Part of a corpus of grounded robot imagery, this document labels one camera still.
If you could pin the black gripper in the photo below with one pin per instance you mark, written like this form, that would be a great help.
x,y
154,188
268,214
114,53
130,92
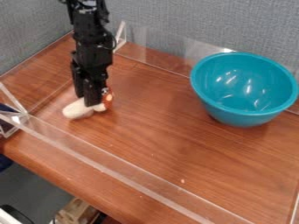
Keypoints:
x,y
94,45

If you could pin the toy mushroom brown cap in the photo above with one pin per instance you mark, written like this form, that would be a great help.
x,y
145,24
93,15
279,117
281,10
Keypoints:
x,y
77,109

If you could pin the blue plastic bowl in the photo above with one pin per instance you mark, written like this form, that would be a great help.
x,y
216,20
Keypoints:
x,y
244,89

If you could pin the clear acrylic back barrier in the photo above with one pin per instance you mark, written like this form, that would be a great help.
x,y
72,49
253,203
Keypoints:
x,y
160,77

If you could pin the clear acrylic barrier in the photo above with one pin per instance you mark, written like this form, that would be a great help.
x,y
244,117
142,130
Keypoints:
x,y
156,188
160,77

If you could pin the dark blue object left edge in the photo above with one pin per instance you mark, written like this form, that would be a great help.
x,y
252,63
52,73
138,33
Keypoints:
x,y
5,162

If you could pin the clear acrylic front barrier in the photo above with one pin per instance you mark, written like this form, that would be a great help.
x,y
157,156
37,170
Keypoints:
x,y
156,188

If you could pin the wooden crate below table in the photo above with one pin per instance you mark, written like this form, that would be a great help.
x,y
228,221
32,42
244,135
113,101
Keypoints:
x,y
77,212

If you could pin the black white object bottom left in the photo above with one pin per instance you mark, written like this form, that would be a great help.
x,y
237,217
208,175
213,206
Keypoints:
x,y
12,216

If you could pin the clear acrylic corner bracket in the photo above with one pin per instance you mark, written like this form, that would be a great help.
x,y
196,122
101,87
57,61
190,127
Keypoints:
x,y
120,35

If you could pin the clear acrylic left bracket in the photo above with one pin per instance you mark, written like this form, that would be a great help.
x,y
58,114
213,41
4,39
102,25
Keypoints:
x,y
12,112

